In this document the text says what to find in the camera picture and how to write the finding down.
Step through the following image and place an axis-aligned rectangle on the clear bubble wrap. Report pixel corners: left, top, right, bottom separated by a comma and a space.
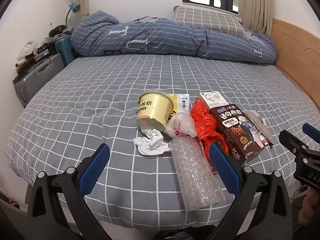
169, 136, 225, 212

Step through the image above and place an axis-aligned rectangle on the blue striped quilt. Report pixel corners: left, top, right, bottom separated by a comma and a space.
70, 10, 278, 64

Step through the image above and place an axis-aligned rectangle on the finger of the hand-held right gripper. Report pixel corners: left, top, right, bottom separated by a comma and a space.
279, 129, 304, 155
302, 123, 320, 140

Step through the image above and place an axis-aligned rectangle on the wide beige curtain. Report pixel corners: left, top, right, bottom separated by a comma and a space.
237, 0, 274, 34

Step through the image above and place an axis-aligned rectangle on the white round gadget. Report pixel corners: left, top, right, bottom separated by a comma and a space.
19, 41, 38, 57

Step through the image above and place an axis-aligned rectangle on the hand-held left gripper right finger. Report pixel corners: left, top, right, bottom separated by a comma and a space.
207, 142, 294, 240

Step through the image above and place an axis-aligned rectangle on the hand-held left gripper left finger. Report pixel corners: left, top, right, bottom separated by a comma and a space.
26, 143, 110, 240

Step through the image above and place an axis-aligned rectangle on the person's right hand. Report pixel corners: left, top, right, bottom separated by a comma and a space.
301, 187, 320, 227

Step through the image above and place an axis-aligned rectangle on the teal suitcase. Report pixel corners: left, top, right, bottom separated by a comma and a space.
54, 34, 77, 67

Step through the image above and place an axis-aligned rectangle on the grey suitcase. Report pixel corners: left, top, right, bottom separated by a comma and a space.
13, 53, 66, 108

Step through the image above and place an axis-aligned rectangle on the white tissue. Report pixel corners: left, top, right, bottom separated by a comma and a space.
132, 129, 172, 156

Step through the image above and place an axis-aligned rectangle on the pile of dark boxes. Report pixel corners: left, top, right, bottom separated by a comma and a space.
15, 37, 57, 75

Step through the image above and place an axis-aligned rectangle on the wooden headboard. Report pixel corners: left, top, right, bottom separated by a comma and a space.
271, 18, 320, 128

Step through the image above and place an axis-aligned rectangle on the brown cookie box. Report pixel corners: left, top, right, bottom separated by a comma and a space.
209, 104, 273, 165

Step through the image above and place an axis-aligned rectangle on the grey checked pillow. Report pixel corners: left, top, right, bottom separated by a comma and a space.
173, 6, 245, 37

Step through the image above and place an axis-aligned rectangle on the yellow white snack wrapper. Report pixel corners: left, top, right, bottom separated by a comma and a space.
165, 93, 190, 124

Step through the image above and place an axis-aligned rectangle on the white earphone box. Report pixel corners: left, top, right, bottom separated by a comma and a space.
199, 91, 229, 113

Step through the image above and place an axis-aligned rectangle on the red plastic bag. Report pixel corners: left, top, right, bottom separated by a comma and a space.
190, 97, 230, 174

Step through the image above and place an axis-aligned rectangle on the grey checked bed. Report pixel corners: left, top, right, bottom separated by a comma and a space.
5, 54, 320, 227

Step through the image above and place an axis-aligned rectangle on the clear plastic bag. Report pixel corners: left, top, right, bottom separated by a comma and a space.
165, 112, 198, 138

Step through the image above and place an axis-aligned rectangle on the blue desk lamp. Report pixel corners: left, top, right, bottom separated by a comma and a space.
65, 2, 81, 27

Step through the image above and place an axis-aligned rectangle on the yellow yogurt cup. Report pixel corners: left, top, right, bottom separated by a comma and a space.
136, 89, 175, 132

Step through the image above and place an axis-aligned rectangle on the white cable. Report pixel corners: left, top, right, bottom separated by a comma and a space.
291, 189, 307, 202

